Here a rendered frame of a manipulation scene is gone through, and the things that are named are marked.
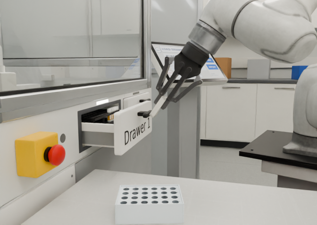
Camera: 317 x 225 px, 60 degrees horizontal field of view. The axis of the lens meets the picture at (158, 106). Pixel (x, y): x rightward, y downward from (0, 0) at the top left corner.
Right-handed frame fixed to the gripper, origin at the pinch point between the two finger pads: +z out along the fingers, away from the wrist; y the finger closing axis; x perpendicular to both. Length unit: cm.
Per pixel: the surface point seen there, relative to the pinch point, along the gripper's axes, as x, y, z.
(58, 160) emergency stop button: 34.0, 5.3, 11.0
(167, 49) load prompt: -88, 27, -9
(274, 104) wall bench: -282, -80, -15
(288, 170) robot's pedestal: -7.5, -41.5, -6.2
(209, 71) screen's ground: -102, -1, -11
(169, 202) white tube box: 30.6, -15.7, 5.3
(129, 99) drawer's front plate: -18.8, 12.9, 9.7
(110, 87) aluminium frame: -5.2, 17.2, 6.1
